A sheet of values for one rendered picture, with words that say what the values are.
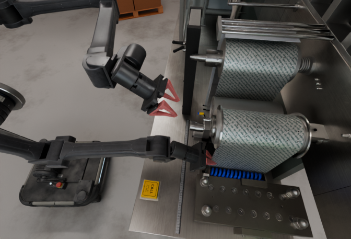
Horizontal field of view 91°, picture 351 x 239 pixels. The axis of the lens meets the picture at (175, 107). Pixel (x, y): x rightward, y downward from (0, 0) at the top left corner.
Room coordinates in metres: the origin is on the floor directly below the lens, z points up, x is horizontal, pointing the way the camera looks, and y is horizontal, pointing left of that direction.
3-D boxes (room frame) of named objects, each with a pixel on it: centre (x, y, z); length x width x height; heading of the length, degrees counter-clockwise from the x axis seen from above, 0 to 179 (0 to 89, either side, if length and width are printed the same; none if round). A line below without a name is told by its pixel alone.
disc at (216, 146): (0.29, -0.14, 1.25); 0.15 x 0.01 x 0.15; 173
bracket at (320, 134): (0.25, -0.43, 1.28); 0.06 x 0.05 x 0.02; 83
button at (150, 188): (0.16, 0.11, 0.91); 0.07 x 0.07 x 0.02; 83
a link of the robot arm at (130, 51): (0.38, 0.15, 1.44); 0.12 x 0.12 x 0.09; 80
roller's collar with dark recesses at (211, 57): (0.54, -0.15, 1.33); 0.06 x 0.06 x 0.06; 83
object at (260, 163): (0.22, -0.25, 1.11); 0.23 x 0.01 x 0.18; 83
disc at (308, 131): (0.26, -0.39, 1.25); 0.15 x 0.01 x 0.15; 173
